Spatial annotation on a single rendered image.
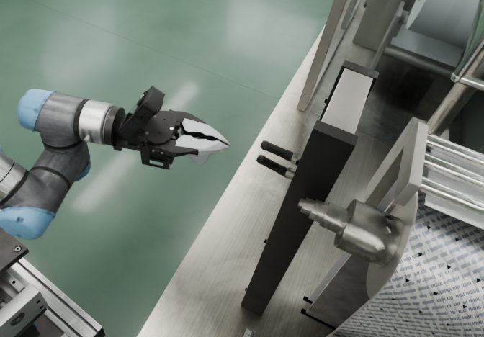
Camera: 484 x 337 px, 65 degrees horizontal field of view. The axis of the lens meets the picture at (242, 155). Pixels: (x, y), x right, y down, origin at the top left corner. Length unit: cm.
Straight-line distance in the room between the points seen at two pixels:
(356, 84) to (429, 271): 24
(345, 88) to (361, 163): 73
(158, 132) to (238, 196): 41
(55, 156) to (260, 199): 52
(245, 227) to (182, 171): 128
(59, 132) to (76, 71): 218
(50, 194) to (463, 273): 62
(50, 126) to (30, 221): 16
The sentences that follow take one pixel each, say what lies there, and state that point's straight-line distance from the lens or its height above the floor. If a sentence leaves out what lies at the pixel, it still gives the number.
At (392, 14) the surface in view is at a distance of 111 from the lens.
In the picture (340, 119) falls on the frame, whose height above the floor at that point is 144.
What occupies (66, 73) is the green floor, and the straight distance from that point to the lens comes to 289.
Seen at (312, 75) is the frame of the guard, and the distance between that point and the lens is 122.
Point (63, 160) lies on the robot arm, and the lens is 77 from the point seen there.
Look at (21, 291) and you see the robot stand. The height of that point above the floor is 77.
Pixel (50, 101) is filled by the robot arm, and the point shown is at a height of 125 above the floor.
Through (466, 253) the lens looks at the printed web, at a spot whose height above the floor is 141.
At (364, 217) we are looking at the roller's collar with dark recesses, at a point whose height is 137.
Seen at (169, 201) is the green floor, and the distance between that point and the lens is 208.
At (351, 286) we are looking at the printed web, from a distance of 75.
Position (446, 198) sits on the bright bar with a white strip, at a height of 145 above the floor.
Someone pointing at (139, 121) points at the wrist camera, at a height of 128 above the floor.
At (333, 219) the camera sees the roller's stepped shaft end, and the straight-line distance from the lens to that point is 48.
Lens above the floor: 172
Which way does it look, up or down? 48 degrees down
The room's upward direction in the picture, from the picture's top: 13 degrees clockwise
